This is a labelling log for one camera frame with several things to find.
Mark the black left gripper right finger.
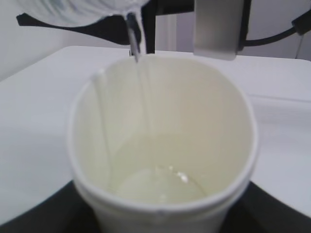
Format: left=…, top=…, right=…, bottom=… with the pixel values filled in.
left=220, top=182, right=311, bottom=233

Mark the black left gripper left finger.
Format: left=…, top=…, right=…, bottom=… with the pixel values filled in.
left=0, top=181, right=97, bottom=233

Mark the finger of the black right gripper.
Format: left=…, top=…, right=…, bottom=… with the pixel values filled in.
left=16, top=13, right=129, bottom=46

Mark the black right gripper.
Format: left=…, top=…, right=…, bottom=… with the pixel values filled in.
left=138, top=0, right=251, bottom=55

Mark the clear water bottle green label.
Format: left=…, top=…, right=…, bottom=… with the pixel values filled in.
left=17, top=0, right=148, bottom=62

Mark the white paper cup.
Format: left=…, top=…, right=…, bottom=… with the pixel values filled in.
left=67, top=55, right=259, bottom=233

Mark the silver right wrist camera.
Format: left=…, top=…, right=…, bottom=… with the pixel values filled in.
left=193, top=0, right=244, bottom=61

